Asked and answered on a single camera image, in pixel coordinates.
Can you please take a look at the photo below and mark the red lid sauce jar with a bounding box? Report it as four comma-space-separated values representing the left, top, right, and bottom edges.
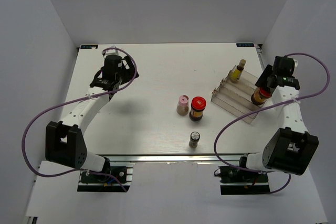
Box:
251, 87, 271, 106
189, 96, 206, 122

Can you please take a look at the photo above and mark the yellow oil bottle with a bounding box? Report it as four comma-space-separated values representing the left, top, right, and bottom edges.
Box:
230, 59, 246, 83

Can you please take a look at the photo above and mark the pink lid spice shaker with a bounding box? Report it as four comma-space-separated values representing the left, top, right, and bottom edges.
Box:
176, 95, 189, 116

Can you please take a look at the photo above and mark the black lid pepper shaker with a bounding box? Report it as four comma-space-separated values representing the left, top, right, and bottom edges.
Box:
188, 131, 201, 148

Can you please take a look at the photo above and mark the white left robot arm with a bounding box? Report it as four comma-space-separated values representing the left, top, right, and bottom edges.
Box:
45, 54, 139, 182

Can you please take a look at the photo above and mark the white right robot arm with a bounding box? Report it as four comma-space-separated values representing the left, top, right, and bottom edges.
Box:
237, 56, 319, 182

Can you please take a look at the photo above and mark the blue corner label sticker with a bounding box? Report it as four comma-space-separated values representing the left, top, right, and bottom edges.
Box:
80, 45, 98, 49

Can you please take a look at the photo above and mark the clear tiered acrylic rack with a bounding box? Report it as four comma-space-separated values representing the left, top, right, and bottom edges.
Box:
211, 66, 264, 117

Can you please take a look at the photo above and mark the right blue corner label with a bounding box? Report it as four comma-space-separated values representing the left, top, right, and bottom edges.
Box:
236, 42, 255, 47

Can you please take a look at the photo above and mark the aluminium rail front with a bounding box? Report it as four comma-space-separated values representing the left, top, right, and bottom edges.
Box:
99, 153, 263, 164

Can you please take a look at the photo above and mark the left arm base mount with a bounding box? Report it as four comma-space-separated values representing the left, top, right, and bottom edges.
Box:
77, 163, 133, 193

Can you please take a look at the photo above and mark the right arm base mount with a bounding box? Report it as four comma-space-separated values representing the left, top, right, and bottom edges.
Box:
214, 166, 270, 196

